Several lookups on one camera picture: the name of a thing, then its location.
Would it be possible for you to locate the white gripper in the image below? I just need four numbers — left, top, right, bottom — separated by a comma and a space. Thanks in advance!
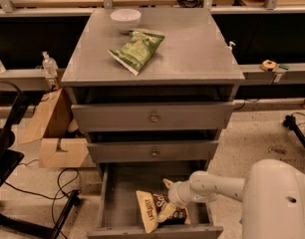
157, 178, 192, 223

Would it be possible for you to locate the brown chip bag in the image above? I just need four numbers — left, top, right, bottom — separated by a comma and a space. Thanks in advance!
136, 190, 190, 234

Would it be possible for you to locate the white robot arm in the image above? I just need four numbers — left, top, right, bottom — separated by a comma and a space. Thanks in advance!
163, 159, 305, 239

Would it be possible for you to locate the grey open bottom drawer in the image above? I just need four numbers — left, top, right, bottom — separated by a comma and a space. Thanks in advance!
87, 161, 223, 239

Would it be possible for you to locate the grey wooden drawer cabinet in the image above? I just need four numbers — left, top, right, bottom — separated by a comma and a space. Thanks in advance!
60, 7, 245, 177

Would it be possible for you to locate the grey top drawer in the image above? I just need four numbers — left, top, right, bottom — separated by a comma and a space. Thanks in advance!
72, 102, 234, 132

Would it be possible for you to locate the green chip bag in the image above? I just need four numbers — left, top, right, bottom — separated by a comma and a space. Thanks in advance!
109, 29, 164, 76

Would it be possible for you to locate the cardboard box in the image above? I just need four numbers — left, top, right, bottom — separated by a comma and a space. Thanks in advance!
19, 89, 93, 168

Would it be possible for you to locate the black stand leg right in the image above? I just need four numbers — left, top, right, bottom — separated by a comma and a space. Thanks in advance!
283, 116, 305, 149

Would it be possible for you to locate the small white pump bottle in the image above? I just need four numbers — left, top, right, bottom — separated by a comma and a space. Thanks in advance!
228, 41, 236, 52

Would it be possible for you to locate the green small object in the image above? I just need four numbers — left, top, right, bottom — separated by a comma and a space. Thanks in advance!
279, 64, 289, 70

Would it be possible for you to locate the clear sanitizer bottle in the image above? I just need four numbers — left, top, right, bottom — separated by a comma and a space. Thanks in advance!
42, 52, 58, 77

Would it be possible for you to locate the white bowl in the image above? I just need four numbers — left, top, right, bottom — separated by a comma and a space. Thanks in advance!
111, 9, 142, 33

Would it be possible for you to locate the black stand frame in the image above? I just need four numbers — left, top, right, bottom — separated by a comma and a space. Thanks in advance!
0, 81, 80, 239

